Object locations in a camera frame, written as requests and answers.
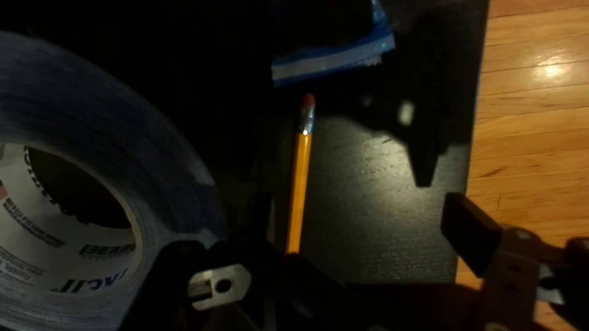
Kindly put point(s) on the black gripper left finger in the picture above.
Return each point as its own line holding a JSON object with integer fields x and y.
{"x": 231, "y": 287}

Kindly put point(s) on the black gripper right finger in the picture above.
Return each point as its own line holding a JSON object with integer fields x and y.
{"x": 518, "y": 269}

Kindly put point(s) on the yellow pencil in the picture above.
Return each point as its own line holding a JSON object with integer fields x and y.
{"x": 301, "y": 173}

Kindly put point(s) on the blue plastic bag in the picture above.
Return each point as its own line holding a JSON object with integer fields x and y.
{"x": 314, "y": 61}

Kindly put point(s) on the grey duct tape roll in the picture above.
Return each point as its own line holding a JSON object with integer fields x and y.
{"x": 97, "y": 184}

